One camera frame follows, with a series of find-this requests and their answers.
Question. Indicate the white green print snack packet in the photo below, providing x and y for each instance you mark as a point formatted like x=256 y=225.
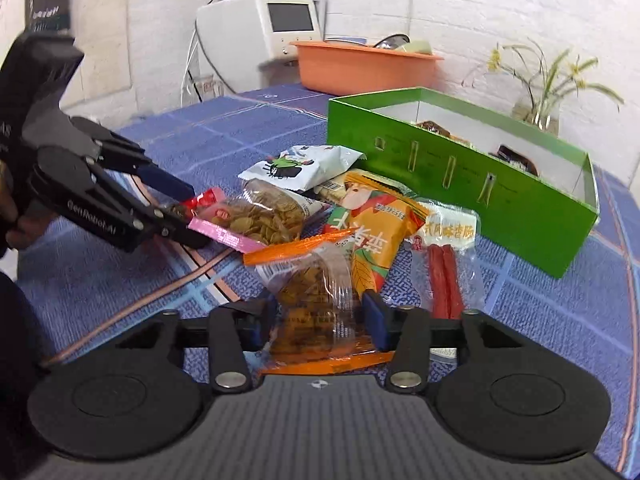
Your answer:
x=300 y=165

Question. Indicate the orange edged clear snack packet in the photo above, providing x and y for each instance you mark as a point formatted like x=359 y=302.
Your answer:
x=310 y=300

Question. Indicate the orange plastic basin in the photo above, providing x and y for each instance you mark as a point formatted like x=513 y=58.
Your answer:
x=360 y=72

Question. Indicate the orange yellow snack packet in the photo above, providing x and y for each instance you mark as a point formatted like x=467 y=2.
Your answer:
x=380 y=240

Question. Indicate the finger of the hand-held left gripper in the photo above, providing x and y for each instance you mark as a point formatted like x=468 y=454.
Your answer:
x=167 y=184
x=185 y=235

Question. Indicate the blue checked tablecloth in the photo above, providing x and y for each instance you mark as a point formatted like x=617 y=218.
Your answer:
x=550 y=320

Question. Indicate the pink edged seed packet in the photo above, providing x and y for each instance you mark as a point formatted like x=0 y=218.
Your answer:
x=270 y=215

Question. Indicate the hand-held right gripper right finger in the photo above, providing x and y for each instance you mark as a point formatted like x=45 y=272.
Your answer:
x=376 y=320

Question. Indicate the person's left hand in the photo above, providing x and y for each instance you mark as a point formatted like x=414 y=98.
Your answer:
x=27 y=230

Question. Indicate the dark brown snack packet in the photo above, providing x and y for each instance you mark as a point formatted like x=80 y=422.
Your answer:
x=515 y=160

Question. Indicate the person's dark clothing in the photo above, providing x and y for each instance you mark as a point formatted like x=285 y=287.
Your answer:
x=15 y=360

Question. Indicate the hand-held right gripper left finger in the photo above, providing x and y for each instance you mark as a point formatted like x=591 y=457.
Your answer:
x=262 y=322

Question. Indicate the red sausage packet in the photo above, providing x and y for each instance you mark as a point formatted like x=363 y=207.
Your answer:
x=445 y=270

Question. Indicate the yellow flowered green plant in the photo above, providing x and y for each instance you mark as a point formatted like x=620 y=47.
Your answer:
x=550 y=75

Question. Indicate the light green bowl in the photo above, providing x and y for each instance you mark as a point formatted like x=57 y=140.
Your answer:
x=417 y=47

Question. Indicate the glass vase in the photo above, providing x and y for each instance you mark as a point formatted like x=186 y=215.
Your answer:
x=537 y=120

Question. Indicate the white wall socket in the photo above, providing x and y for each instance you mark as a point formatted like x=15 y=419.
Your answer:
x=209 y=87

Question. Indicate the metal bowl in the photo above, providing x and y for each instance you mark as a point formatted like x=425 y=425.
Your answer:
x=390 y=41

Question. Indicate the white appliance with screen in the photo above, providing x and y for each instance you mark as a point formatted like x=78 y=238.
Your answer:
x=235 y=35

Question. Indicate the cream snack packet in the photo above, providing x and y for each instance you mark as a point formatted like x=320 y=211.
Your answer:
x=330 y=192

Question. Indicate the green cardboard box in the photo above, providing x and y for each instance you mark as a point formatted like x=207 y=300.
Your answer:
x=500 y=220

